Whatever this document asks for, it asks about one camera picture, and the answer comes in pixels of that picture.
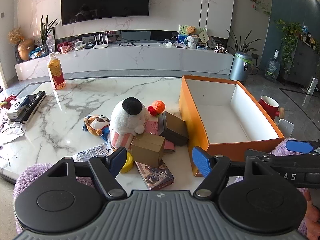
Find group of small bottles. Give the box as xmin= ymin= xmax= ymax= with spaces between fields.
xmin=301 ymin=25 xmax=320 ymax=51

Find black remote control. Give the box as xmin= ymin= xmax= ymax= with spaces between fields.
xmin=15 ymin=91 xmax=47 ymax=123

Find purple fuzzy cloth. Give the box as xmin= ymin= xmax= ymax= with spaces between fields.
xmin=269 ymin=138 xmax=298 ymax=156
xmin=14 ymin=163 xmax=96 ymax=233

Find grey trash can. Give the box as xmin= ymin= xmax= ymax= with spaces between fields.
xmin=229 ymin=52 xmax=253 ymax=84

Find illustrated card box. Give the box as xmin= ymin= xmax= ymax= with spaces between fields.
xmin=135 ymin=159 xmax=175 ymax=191

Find white and blue small box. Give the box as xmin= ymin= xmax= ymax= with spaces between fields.
xmin=7 ymin=97 xmax=30 ymax=119

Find red mug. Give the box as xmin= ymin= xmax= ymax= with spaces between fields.
xmin=258 ymin=95 xmax=281 ymax=120

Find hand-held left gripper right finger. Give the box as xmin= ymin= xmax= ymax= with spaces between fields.
xmin=192 ymin=147 xmax=276 ymax=202

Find orange drink bottle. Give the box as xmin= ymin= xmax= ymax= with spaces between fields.
xmin=47 ymin=52 xmax=66 ymax=90

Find dried flower bunch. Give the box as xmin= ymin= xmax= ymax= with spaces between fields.
xmin=7 ymin=27 xmax=25 ymax=45

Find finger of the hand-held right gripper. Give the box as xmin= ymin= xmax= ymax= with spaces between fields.
xmin=286 ymin=139 xmax=320 ymax=155
xmin=244 ymin=149 xmax=320 ymax=167

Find gold vase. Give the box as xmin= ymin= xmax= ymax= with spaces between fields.
xmin=17 ymin=39 xmax=35 ymax=62

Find white chair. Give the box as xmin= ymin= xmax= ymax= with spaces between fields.
xmin=277 ymin=119 xmax=295 ymax=138

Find dark brown box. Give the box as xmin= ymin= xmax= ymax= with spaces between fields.
xmin=158 ymin=111 xmax=190 ymax=147

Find kraft cardboard box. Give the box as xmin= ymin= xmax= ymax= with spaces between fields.
xmin=131 ymin=132 xmax=166 ymax=168

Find black television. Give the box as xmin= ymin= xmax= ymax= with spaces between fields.
xmin=61 ymin=0 xmax=151 ymax=26

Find white plush with black hat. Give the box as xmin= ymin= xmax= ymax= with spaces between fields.
xmin=109 ymin=97 xmax=150 ymax=153

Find eyeglasses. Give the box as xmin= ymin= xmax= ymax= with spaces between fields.
xmin=1 ymin=121 xmax=24 ymax=136

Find person's right hand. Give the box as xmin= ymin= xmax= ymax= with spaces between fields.
xmin=305 ymin=194 xmax=320 ymax=240

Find red panda plush toy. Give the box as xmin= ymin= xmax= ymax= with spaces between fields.
xmin=83 ymin=114 xmax=112 ymax=143

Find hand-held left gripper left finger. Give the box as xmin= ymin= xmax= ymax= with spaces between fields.
xmin=46 ymin=147 xmax=128 ymax=201

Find white printed packet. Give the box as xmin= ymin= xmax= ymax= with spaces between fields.
xmin=72 ymin=143 xmax=115 ymax=162

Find long-leaf potted plant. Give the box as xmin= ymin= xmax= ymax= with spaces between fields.
xmin=226 ymin=27 xmax=262 ymax=55

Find orange crochet ball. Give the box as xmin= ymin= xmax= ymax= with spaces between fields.
xmin=147 ymin=100 xmax=166 ymax=117

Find white charger with cables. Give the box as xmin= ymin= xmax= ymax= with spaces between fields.
xmin=160 ymin=36 xmax=179 ymax=48

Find grey sideboard cabinet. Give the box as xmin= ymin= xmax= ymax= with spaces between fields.
xmin=282 ymin=39 xmax=320 ymax=88

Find wooden fan sign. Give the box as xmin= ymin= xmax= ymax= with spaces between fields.
xmin=199 ymin=31 xmax=209 ymax=48

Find marble television console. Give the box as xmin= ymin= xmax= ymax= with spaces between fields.
xmin=14 ymin=42 xmax=234 ymax=80

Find blue snack bag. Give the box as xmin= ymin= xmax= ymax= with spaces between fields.
xmin=29 ymin=46 xmax=48 ymax=59

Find pink toy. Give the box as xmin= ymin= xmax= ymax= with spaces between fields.
xmin=57 ymin=42 xmax=70 ymax=54

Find white router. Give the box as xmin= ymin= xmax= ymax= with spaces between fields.
xmin=93 ymin=31 xmax=110 ymax=49

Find green ivy plant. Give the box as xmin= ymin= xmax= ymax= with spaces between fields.
xmin=275 ymin=19 xmax=303 ymax=74

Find red feather ornament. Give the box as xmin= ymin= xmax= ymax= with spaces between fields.
xmin=0 ymin=94 xmax=17 ymax=110

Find colourful painted picture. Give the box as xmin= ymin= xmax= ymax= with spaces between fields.
xmin=178 ymin=24 xmax=208 ymax=45

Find clear water jug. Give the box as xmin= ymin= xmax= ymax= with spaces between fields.
xmin=265 ymin=50 xmax=280 ymax=83

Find orange cardboard box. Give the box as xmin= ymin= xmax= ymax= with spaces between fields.
xmin=179 ymin=75 xmax=285 ymax=177

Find pink flat box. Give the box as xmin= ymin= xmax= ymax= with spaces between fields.
xmin=144 ymin=120 xmax=177 ymax=155

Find yellow round container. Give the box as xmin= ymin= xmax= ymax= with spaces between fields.
xmin=120 ymin=152 xmax=134 ymax=173

